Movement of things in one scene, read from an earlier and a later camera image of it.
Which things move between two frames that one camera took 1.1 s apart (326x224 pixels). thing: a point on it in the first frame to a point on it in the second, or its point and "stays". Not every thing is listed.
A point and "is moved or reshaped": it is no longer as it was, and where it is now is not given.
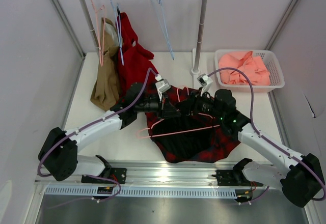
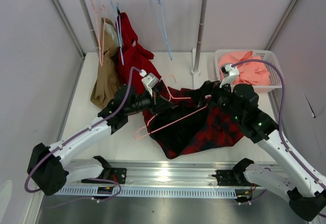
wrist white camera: (205, 81) to (231, 73)
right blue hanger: (158, 9) stays
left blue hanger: (116, 16) stays
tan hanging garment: (106, 91) stays
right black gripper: (192, 103) to (213, 88)
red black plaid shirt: (193, 138) is moved or reshaped
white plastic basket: (270, 59) stays
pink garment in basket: (253, 66) stays
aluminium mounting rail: (161, 174) stays
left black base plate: (118, 174) stays
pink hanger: (175, 133) to (165, 127)
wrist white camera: (162, 85) to (150, 80)
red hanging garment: (134, 65) stays
